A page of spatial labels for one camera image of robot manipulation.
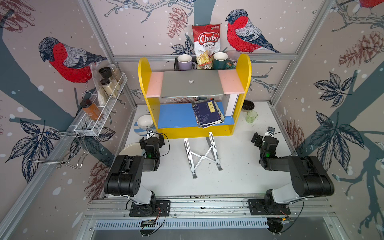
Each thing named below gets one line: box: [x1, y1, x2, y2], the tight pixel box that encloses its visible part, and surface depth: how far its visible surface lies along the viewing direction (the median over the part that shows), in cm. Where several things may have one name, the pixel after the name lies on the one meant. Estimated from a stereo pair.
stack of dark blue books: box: [191, 98, 225, 129], surface depth 95 cm
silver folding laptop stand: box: [183, 132, 223, 179], surface depth 89 cm
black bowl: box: [242, 99, 255, 111], surface depth 117 cm
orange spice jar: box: [80, 99, 102, 121], surface depth 68 cm
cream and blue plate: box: [119, 142, 146, 156], surface depth 97 cm
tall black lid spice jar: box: [98, 67, 121, 91], surface depth 80 cm
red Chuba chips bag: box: [192, 23, 221, 70], surface depth 83 cm
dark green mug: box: [213, 51, 236, 69], surface depth 85 cm
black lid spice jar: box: [100, 78, 117, 98], surface depth 79 cm
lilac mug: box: [177, 54, 197, 71], surface depth 85 cm
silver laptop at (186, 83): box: [160, 70, 224, 99], surface depth 75 cm
